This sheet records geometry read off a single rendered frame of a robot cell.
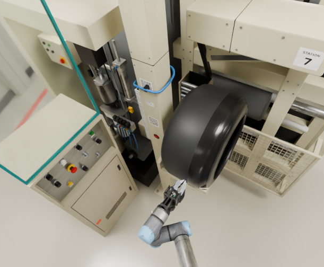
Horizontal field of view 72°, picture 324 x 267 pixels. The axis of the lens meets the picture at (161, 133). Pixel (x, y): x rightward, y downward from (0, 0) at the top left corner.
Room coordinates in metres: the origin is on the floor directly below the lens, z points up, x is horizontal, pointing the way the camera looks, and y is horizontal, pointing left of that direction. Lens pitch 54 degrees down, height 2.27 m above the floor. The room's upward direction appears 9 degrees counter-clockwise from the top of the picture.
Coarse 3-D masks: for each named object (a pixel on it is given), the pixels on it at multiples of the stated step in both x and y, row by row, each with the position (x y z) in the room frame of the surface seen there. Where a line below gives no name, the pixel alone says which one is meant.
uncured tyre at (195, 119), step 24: (192, 96) 0.78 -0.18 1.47; (216, 96) 0.75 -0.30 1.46; (240, 96) 0.77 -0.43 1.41; (192, 120) 0.65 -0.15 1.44; (216, 120) 0.61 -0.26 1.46; (240, 120) 0.80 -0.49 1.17; (168, 144) 0.60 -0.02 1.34; (192, 144) 0.55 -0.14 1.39; (216, 144) 0.52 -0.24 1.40; (168, 168) 0.55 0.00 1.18; (192, 168) 0.48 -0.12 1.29; (216, 168) 0.62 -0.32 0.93
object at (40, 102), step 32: (0, 0) 0.85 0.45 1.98; (32, 0) 0.92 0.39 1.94; (0, 32) 0.80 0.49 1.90; (32, 32) 0.88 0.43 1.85; (0, 64) 0.75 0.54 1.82; (32, 64) 0.83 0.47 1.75; (64, 64) 0.92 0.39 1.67; (0, 96) 0.70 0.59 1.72; (32, 96) 0.77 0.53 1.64; (64, 96) 0.86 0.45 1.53; (0, 128) 0.63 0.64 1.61; (32, 128) 0.70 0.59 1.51; (64, 128) 0.79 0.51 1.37; (0, 160) 0.56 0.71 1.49; (32, 160) 0.62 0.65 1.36
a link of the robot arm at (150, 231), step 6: (150, 216) 0.31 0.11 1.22; (156, 216) 0.30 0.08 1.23; (150, 222) 0.27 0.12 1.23; (156, 222) 0.27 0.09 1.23; (162, 222) 0.27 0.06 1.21; (144, 228) 0.25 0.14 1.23; (150, 228) 0.25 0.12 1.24; (156, 228) 0.25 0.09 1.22; (138, 234) 0.23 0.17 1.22; (144, 234) 0.23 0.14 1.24; (150, 234) 0.22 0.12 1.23; (156, 234) 0.23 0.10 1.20; (144, 240) 0.21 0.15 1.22; (150, 240) 0.20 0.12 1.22
